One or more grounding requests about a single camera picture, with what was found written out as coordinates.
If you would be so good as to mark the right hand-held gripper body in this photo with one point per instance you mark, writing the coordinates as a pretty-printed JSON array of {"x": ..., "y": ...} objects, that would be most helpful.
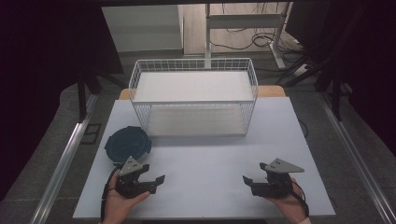
[{"x": 275, "y": 188}]

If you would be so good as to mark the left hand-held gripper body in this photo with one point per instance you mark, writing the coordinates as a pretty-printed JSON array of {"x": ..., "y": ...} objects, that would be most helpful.
[{"x": 128, "y": 186}]

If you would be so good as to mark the person's left hand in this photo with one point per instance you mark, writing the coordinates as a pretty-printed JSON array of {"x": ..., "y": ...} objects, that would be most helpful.
[{"x": 118, "y": 205}]

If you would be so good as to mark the person's right hand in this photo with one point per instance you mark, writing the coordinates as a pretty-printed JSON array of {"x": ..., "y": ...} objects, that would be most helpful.
[{"x": 292, "y": 205}]

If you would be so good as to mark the dark blue round lid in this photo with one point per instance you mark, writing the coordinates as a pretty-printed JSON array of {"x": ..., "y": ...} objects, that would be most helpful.
[{"x": 126, "y": 146}]

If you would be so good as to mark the wooden table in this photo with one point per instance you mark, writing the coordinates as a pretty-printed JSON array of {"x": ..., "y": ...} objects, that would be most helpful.
[{"x": 271, "y": 91}]

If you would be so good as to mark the black metal stand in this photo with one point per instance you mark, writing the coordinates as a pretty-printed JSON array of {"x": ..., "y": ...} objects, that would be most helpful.
[
  {"x": 82, "y": 96},
  {"x": 335, "y": 93}
]

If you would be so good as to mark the white power strip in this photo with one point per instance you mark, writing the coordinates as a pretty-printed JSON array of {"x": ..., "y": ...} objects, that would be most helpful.
[{"x": 301, "y": 70}]

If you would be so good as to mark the white cabinet panel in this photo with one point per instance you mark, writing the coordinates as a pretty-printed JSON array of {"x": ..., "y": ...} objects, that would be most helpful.
[{"x": 141, "y": 28}]

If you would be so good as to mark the black square floor bracket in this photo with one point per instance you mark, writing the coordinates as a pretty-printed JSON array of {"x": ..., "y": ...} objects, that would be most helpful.
[{"x": 91, "y": 133}]

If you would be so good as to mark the metal floor rail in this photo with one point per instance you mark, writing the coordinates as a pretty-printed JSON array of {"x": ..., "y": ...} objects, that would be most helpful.
[
  {"x": 62, "y": 165},
  {"x": 355, "y": 155}
]

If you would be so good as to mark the white desk frame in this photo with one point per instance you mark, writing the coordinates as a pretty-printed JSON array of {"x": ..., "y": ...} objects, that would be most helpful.
[{"x": 243, "y": 21}]

